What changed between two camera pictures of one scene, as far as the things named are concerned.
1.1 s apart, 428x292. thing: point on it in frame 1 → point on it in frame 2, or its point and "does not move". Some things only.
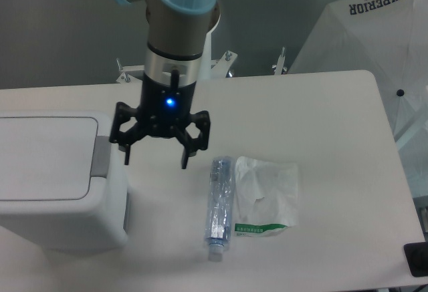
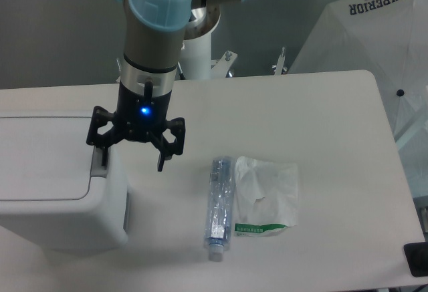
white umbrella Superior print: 383,30 does not move
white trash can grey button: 63,180 does not move
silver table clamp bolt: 279,68 does not move
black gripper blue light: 165,111 → 141,118
